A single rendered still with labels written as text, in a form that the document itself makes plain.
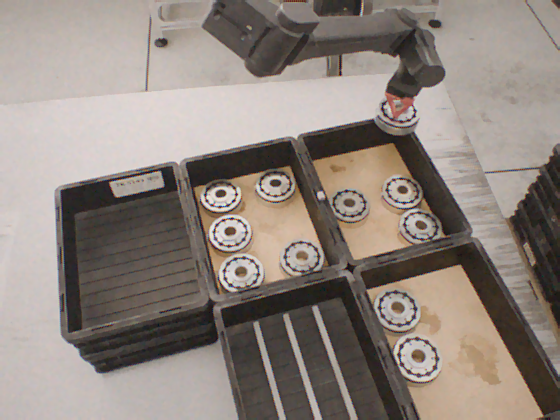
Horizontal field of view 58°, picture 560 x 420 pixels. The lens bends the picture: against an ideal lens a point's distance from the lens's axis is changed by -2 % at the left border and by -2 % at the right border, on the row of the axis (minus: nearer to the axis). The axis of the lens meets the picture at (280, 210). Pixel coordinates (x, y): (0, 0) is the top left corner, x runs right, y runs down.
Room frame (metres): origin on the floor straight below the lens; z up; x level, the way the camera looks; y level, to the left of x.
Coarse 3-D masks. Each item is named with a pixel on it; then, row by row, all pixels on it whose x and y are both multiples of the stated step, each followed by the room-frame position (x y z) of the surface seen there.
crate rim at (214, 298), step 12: (252, 144) 0.87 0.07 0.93; (264, 144) 0.87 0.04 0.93; (276, 144) 0.88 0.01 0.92; (204, 156) 0.84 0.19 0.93; (216, 156) 0.84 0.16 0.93; (300, 156) 0.84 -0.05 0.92; (180, 168) 0.79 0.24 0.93; (312, 180) 0.76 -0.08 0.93; (312, 192) 0.72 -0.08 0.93; (192, 204) 0.69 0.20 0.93; (192, 216) 0.65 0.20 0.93; (324, 216) 0.65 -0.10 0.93; (336, 240) 0.59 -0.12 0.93; (204, 252) 0.56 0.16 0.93; (336, 252) 0.56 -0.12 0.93; (204, 264) 0.53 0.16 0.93; (336, 264) 0.53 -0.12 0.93; (300, 276) 0.50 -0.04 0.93; (312, 276) 0.50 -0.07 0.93; (252, 288) 0.47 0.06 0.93; (264, 288) 0.47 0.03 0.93; (216, 300) 0.45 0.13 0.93
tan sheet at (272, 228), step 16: (256, 176) 0.85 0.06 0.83; (240, 208) 0.75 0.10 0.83; (256, 208) 0.75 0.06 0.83; (272, 208) 0.75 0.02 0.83; (288, 208) 0.75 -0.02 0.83; (304, 208) 0.75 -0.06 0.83; (208, 224) 0.70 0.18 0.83; (256, 224) 0.70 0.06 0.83; (272, 224) 0.70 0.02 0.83; (288, 224) 0.70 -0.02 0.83; (304, 224) 0.70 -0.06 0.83; (256, 240) 0.65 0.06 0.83; (272, 240) 0.65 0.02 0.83; (288, 240) 0.65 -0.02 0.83; (256, 256) 0.61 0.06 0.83; (272, 256) 0.61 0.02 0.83; (272, 272) 0.56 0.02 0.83
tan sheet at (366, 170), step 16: (320, 160) 0.91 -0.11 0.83; (336, 160) 0.91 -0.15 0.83; (352, 160) 0.91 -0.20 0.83; (368, 160) 0.91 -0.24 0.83; (384, 160) 0.91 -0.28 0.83; (400, 160) 0.91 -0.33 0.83; (320, 176) 0.85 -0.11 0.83; (336, 176) 0.85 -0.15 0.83; (352, 176) 0.85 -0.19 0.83; (368, 176) 0.85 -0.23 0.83; (384, 176) 0.85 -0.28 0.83; (368, 192) 0.80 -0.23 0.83; (384, 208) 0.75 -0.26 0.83; (368, 224) 0.70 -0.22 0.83; (384, 224) 0.70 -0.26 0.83; (352, 240) 0.65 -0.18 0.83; (368, 240) 0.65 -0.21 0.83; (384, 240) 0.65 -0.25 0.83; (352, 256) 0.61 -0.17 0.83
